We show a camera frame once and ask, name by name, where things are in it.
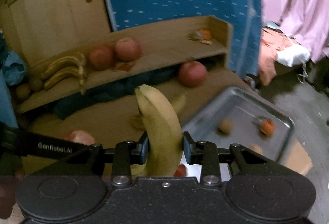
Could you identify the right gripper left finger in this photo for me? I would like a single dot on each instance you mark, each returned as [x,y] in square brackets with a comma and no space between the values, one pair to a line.
[123,156]

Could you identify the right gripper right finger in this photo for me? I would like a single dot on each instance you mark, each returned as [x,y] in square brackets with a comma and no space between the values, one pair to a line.
[208,156]

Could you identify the brown kiwi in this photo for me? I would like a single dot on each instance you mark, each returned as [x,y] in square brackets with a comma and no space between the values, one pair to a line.
[225,126]
[37,84]

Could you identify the yellow banana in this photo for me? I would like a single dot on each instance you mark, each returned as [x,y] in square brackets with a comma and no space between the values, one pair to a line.
[176,105]
[164,134]

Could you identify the red apple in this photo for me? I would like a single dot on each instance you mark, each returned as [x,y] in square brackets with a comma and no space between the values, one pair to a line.
[192,74]
[80,136]

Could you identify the orange tangerine with leaf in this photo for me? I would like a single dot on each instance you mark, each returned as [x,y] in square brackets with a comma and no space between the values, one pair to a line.
[265,125]

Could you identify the small red tomato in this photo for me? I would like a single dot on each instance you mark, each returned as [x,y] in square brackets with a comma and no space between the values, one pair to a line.
[181,171]

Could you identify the metal tray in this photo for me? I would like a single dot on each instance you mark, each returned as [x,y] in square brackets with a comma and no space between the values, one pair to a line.
[241,107]

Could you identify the brown kiwi shelf edge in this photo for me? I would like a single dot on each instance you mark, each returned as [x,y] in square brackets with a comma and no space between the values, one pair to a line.
[23,92]

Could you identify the brown kiwi on shelf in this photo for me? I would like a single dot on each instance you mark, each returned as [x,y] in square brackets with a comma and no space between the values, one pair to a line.
[37,84]

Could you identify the blue garment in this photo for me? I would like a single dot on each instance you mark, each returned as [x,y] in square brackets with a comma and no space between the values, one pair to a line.
[13,71]

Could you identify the banana bunch on shelf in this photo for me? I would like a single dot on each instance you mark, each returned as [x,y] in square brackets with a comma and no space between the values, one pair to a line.
[71,66]

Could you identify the red apple shelf left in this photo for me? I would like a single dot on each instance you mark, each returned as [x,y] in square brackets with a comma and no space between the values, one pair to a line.
[101,57]

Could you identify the red apple shelf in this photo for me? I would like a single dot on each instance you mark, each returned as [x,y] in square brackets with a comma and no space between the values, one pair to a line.
[101,57]
[128,49]

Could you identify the wooden desk shelf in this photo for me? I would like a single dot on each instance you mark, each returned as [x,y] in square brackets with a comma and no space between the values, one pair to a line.
[164,43]

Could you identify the red apple shelf right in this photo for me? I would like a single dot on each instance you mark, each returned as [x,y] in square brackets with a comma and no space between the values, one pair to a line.
[128,49]

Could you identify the orange peel scraps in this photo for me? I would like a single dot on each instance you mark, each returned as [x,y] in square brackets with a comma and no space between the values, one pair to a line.
[203,36]

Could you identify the bed with orange blanket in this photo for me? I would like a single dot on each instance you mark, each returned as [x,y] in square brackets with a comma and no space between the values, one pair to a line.
[277,47]

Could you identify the wooden headboard panel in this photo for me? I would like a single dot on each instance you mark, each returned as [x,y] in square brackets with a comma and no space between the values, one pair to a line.
[40,29]

